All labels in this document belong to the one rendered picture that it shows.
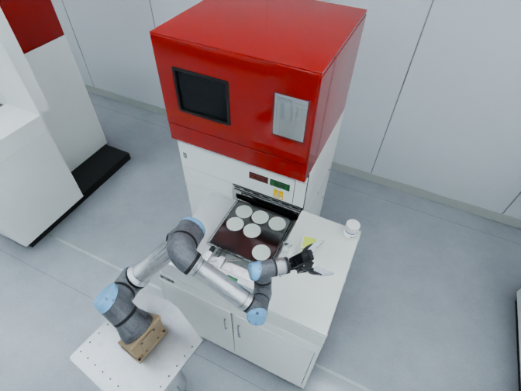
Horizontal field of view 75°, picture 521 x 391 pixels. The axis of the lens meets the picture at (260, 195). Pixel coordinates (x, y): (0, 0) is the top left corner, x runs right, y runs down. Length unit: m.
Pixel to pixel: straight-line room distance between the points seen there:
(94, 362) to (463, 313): 2.49
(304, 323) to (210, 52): 1.24
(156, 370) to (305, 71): 1.41
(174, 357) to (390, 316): 1.69
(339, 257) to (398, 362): 1.13
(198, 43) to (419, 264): 2.44
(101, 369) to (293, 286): 0.92
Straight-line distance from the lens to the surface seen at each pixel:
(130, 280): 1.64
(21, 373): 2.95
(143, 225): 3.24
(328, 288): 1.72
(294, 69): 1.43
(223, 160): 1.98
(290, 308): 1.64
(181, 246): 1.32
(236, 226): 1.96
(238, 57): 1.52
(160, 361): 1.76
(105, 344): 1.86
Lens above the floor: 2.46
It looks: 48 degrees down
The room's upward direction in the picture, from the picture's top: 2 degrees clockwise
